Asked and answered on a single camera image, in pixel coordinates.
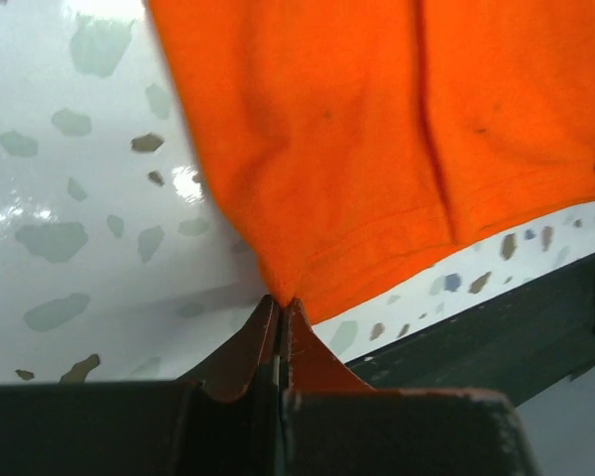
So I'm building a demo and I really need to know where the orange t shirt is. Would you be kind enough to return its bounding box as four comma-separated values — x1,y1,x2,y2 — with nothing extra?
150,1,595,323

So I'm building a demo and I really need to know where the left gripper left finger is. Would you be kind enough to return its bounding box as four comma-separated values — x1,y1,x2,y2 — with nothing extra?
178,296,280,402

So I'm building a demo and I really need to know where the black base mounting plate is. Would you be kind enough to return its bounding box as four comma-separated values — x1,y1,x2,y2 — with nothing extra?
349,253,595,406

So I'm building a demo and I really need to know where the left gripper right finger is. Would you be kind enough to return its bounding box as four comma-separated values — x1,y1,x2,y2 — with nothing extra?
283,299,374,392

